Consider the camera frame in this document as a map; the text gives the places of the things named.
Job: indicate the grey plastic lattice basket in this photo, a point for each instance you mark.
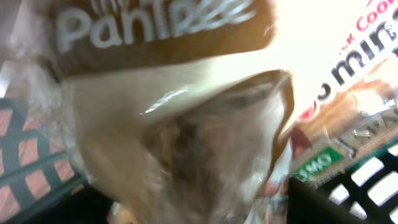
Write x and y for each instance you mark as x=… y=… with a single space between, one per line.
x=357 y=193

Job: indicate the beige bread bag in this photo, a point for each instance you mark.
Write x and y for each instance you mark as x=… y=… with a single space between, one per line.
x=169 y=108

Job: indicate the red spaghetti packet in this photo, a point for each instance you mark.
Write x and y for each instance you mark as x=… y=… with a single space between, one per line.
x=356 y=107

